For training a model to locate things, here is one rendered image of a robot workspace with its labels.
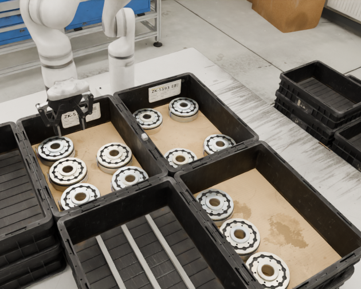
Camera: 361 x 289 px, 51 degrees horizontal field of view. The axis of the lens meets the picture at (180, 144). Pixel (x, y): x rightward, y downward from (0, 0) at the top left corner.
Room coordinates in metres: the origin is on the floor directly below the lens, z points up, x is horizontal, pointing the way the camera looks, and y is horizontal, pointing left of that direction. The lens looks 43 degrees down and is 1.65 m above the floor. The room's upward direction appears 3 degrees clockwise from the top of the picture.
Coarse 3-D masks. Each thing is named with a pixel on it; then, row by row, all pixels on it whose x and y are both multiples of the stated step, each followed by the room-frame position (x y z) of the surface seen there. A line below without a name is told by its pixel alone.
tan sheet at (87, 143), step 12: (84, 132) 0.92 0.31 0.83; (96, 132) 0.92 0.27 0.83; (108, 132) 0.92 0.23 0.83; (36, 144) 0.85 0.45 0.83; (84, 144) 0.86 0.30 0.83; (96, 144) 0.86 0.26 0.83; (36, 156) 0.80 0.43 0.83; (84, 156) 0.81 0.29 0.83; (96, 156) 0.81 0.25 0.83; (132, 156) 0.82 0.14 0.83; (48, 168) 0.75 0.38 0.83; (96, 168) 0.76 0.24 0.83; (48, 180) 0.71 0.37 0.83; (96, 180) 0.72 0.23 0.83; (108, 180) 0.72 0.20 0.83; (60, 192) 0.67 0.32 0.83; (108, 192) 0.68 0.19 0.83; (60, 204) 0.62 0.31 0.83
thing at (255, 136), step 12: (144, 84) 1.06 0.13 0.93; (156, 84) 1.08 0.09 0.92; (204, 84) 1.08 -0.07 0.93; (216, 96) 1.02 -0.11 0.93; (228, 108) 0.96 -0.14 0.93; (132, 120) 0.87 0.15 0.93; (240, 120) 0.90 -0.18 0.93; (144, 132) 0.82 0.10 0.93; (252, 132) 0.85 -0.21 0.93; (240, 144) 0.79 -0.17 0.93; (216, 156) 0.74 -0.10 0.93; (168, 168) 0.69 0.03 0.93; (180, 168) 0.69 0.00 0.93
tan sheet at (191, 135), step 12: (156, 108) 1.07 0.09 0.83; (168, 120) 1.00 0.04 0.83; (204, 120) 1.01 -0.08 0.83; (168, 132) 0.94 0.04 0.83; (180, 132) 0.94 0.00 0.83; (192, 132) 0.95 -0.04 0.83; (204, 132) 0.95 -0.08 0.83; (216, 132) 0.96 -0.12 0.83; (156, 144) 0.88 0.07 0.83; (168, 144) 0.88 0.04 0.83; (180, 144) 0.89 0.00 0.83; (192, 144) 0.89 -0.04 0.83
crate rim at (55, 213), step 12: (108, 96) 0.98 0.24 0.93; (120, 108) 0.92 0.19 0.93; (24, 120) 0.84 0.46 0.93; (24, 132) 0.79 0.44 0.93; (24, 144) 0.75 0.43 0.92; (144, 144) 0.77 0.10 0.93; (156, 156) 0.73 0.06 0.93; (36, 168) 0.66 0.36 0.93; (144, 180) 0.64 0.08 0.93; (48, 192) 0.59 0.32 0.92; (120, 192) 0.60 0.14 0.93; (48, 204) 0.55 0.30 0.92; (84, 204) 0.55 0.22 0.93; (60, 216) 0.51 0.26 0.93
